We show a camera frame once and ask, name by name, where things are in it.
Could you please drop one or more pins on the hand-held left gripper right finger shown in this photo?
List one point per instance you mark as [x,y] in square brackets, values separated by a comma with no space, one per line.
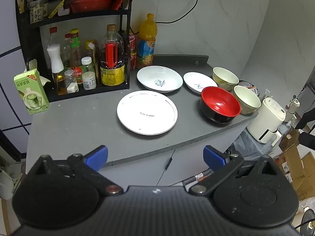
[214,158]

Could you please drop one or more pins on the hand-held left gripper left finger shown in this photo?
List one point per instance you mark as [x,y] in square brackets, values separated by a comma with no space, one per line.
[97,156]

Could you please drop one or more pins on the red and black bowl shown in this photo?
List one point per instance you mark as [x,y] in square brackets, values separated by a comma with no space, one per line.
[219,103]

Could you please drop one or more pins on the large white plate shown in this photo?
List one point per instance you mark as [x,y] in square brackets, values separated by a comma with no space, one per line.
[142,114]

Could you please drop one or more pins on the cream bowl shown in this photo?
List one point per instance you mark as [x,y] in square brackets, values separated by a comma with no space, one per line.
[225,77]
[247,100]

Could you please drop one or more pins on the deep white printed plate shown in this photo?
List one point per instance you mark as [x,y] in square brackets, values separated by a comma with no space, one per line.
[152,77]

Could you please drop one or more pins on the clear plastic bag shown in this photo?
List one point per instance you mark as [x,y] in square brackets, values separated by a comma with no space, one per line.
[248,143]

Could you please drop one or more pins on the black metal rack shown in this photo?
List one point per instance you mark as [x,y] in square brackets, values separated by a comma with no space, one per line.
[86,93]

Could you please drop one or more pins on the white electric kettle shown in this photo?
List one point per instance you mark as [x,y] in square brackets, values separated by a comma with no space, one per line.
[267,118]

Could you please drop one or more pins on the small white plastic bottle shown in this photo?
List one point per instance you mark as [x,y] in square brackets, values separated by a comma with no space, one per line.
[89,80]

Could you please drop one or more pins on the small clear salt jar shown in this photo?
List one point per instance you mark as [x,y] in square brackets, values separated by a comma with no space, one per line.
[70,82]

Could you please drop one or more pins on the small white printed plate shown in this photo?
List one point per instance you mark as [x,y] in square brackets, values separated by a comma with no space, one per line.
[196,81]

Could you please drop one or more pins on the small dark bowl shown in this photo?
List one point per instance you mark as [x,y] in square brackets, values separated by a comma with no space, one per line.
[249,85]

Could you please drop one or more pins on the cardboard boxes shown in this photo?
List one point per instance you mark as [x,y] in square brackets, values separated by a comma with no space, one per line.
[299,167]

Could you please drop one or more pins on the green drink carton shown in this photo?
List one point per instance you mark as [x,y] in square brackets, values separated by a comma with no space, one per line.
[30,95]

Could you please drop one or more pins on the white handheld appliance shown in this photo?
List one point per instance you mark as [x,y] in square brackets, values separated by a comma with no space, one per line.
[292,105]

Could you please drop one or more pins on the large dark yellow-label bottle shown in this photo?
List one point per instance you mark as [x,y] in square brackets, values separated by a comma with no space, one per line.
[112,61]

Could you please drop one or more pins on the oil bottle with white dispenser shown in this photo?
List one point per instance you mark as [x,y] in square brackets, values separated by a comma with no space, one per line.
[56,61]

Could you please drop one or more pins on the red label bottle, yellow-green cap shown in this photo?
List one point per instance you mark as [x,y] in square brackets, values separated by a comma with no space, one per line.
[75,54]

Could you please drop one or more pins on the red can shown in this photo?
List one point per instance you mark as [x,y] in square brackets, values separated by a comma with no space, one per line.
[132,51]

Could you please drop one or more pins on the crumpled white paper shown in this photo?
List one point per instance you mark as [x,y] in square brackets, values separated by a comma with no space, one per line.
[32,65]

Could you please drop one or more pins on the orange juice bottle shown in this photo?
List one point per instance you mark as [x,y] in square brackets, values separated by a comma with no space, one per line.
[146,44]

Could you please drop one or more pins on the clear bottle with red cap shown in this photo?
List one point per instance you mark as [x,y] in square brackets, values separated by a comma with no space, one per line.
[53,38]

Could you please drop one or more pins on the red plastic basket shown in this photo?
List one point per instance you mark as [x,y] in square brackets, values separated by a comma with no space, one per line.
[91,4]

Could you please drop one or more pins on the yellow packet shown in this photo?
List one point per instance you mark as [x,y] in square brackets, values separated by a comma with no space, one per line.
[56,7]

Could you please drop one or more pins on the pale seasoning packet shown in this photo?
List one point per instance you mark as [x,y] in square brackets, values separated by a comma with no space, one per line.
[38,11]

